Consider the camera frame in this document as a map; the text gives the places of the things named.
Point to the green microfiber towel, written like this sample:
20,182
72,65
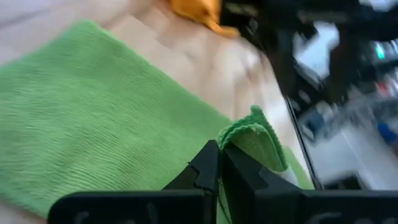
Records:
93,109

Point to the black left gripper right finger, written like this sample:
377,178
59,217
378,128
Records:
248,193

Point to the black aluminium table frame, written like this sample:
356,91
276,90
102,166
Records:
302,140

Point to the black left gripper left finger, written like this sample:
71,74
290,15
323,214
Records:
203,174

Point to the orange microfiber towel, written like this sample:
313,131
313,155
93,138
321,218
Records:
199,11

